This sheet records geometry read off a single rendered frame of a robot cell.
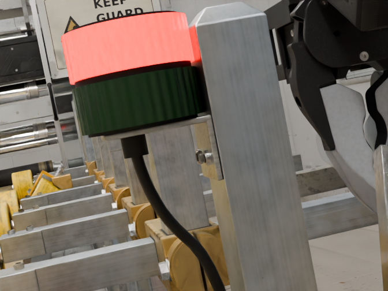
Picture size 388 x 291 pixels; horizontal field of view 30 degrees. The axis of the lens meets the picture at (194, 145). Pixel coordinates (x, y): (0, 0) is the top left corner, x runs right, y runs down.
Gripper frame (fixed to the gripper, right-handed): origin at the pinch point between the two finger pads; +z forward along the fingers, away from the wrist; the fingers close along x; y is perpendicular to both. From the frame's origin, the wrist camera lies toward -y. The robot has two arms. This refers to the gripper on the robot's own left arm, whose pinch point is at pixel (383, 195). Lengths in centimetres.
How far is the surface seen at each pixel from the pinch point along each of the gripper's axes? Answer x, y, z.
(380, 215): 3.1, -6.3, -0.1
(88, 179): 17, 118, 3
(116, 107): 16.7, -12.2, -8.6
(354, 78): -197, 472, -6
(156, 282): 12.6, 38.9, 11.0
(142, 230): 13.1, 36.1, 4.3
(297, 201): 9.1, -11.1, -2.6
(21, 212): 28, 69, 3
